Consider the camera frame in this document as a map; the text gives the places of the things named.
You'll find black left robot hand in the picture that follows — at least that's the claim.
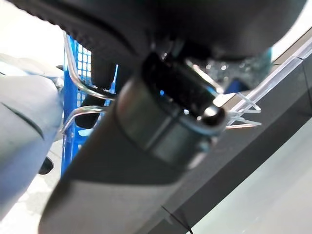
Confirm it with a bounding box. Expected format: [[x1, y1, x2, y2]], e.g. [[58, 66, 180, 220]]
[[9, 0, 305, 234]]

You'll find blue plastic shopping basket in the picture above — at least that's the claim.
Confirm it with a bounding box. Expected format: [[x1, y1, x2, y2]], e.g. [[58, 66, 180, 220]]
[[59, 31, 120, 180]]

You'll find clear zip tie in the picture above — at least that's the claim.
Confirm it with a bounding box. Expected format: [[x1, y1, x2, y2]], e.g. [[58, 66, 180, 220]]
[[225, 92, 261, 115], [225, 114, 262, 129]]

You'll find silver left robot leg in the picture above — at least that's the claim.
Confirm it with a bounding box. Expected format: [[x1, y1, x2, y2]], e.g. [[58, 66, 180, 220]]
[[0, 53, 64, 210]]

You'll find clear plastic price rail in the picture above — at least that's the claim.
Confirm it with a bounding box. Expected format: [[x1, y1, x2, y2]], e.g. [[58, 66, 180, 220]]
[[219, 46, 312, 115]]

